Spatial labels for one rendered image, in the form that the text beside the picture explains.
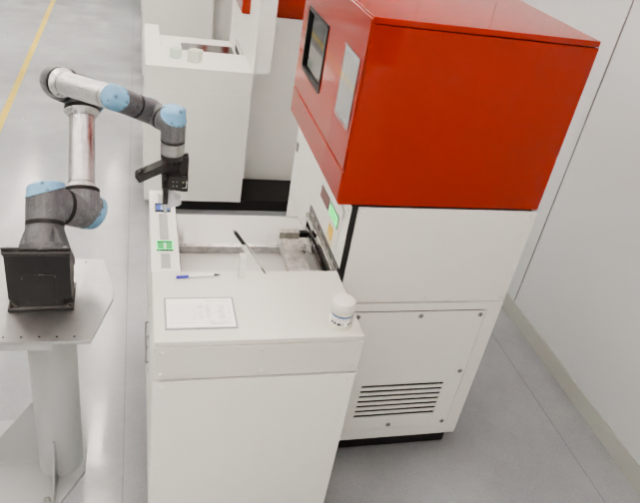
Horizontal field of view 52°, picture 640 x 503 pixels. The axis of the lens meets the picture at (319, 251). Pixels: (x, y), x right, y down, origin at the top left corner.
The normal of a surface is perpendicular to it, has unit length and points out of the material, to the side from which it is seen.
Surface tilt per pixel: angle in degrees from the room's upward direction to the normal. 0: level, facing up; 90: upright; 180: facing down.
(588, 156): 90
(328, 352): 90
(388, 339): 90
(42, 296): 90
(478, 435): 0
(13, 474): 0
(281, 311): 0
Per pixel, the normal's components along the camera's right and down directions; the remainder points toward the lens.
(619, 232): -0.96, 0.00
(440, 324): 0.22, 0.55
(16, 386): 0.15, -0.83
